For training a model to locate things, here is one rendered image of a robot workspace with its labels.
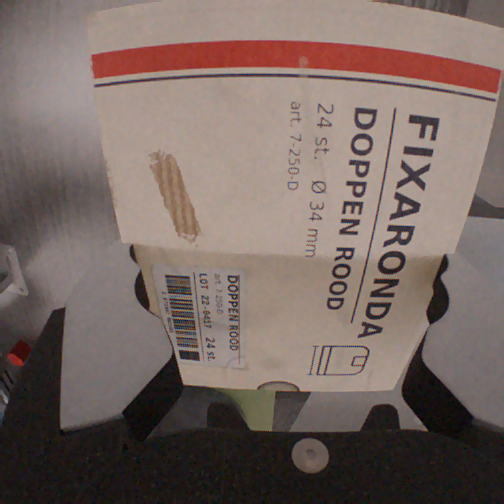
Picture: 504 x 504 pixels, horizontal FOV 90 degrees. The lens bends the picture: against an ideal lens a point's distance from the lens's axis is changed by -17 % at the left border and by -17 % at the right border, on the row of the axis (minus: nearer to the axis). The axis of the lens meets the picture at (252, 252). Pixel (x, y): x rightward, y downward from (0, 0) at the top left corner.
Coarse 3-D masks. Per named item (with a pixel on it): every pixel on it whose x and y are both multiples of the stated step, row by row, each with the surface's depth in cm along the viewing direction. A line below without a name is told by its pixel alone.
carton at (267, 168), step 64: (192, 0) 7; (256, 0) 6; (320, 0) 6; (128, 64) 7; (192, 64) 7; (256, 64) 7; (320, 64) 7; (384, 64) 7; (448, 64) 7; (128, 128) 8; (192, 128) 8; (256, 128) 8; (320, 128) 8; (384, 128) 8; (448, 128) 8; (128, 192) 10; (192, 192) 9; (256, 192) 9; (320, 192) 9; (384, 192) 9; (448, 192) 9; (192, 256) 11; (256, 256) 11; (320, 256) 10; (384, 256) 10; (192, 320) 12; (256, 320) 12; (320, 320) 12; (384, 320) 12; (192, 384) 15; (256, 384) 14; (320, 384) 14; (384, 384) 14
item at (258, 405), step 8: (224, 392) 35; (232, 392) 35; (240, 392) 34; (248, 392) 34; (256, 392) 34; (264, 392) 34; (272, 392) 34; (240, 400) 35; (248, 400) 35; (256, 400) 35; (264, 400) 35; (272, 400) 34; (248, 408) 36; (256, 408) 36; (264, 408) 35; (272, 408) 35; (248, 416) 37; (256, 416) 37; (264, 416) 36; (272, 416) 36; (248, 424) 38; (256, 424) 38; (264, 424) 37
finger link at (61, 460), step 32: (64, 320) 7; (32, 352) 6; (32, 384) 5; (32, 416) 5; (0, 448) 4; (32, 448) 4; (64, 448) 4; (96, 448) 5; (0, 480) 4; (32, 480) 4; (64, 480) 4
